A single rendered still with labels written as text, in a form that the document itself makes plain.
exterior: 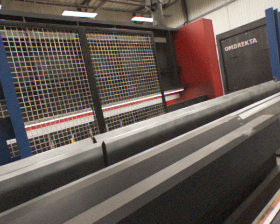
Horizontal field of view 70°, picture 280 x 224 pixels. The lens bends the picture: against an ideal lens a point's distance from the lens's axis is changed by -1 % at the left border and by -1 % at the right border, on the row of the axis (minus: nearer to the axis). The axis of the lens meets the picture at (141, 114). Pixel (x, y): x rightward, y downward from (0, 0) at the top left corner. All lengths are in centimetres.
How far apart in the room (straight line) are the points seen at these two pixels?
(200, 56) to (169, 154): 272
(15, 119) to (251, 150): 26
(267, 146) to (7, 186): 26
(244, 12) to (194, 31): 654
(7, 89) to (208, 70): 266
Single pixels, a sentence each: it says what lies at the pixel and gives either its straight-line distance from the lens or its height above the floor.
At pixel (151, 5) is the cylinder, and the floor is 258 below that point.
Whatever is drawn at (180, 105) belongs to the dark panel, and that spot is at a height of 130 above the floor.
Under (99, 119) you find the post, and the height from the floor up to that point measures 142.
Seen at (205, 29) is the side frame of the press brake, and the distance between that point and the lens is 291.
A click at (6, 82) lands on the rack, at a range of 28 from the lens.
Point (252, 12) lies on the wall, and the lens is 927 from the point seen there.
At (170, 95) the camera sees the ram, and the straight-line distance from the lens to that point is 294.
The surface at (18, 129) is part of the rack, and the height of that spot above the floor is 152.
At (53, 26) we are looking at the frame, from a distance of 131.
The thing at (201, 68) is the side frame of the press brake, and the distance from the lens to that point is 287.
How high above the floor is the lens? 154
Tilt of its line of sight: 6 degrees down
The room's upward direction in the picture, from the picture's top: 11 degrees counter-clockwise
